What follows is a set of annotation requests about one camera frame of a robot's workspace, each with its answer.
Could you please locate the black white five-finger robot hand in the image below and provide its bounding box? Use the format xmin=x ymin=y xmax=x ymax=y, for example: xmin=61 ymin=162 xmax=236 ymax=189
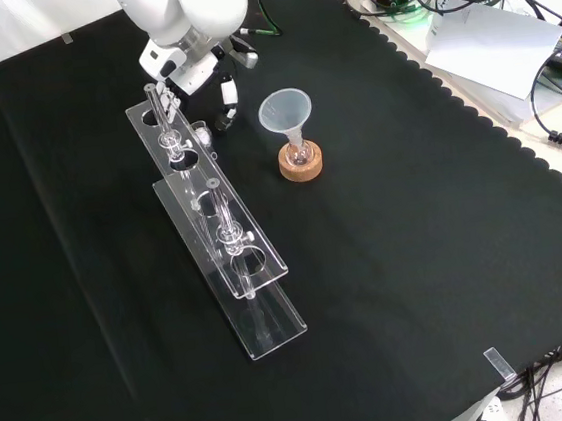
xmin=135 ymin=27 xmax=267 ymax=143

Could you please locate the clear glass weighing funnel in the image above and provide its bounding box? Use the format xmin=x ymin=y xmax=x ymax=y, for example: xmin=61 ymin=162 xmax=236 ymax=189
xmin=189 ymin=119 xmax=220 ymax=161

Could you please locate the translucent plastic funnel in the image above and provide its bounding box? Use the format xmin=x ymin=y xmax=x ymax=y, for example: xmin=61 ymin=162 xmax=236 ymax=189
xmin=255 ymin=85 xmax=317 ymax=157

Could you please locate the clear acrylic funnel stand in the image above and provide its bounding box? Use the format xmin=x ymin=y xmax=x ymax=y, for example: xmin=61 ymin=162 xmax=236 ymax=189
xmin=122 ymin=69 xmax=311 ymax=373

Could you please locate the clear round-bottom flask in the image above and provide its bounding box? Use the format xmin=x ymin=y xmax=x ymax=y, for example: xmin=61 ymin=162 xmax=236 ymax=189
xmin=284 ymin=135 xmax=314 ymax=169

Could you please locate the black bench cloth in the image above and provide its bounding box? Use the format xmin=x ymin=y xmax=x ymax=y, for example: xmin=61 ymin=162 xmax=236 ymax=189
xmin=0 ymin=0 xmax=562 ymax=421

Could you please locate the white paper sheet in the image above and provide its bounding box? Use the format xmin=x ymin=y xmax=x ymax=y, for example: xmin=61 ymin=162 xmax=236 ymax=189
xmin=419 ymin=0 xmax=562 ymax=111

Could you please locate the pale board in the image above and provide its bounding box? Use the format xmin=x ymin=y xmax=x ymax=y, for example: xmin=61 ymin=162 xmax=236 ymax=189
xmin=358 ymin=0 xmax=562 ymax=142

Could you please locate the clear tape strip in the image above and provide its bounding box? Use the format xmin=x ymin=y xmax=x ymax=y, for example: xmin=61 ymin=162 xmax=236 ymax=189
xmin=482 ymin=344 xmax=517 ymax=386

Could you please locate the white power strip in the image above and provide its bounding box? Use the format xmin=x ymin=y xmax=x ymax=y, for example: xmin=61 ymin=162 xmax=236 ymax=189
xmin=475 ymin=394 xmax=506 ymax=421

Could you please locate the green cable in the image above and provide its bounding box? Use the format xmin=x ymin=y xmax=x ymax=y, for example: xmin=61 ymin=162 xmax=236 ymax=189
xmin=235 ymin=0 xmax=285 ymax=41

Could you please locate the cork ring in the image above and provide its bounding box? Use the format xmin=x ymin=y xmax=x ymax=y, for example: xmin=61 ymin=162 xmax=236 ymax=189
xmin=276 ymin=143 xmax=326 ymax=184

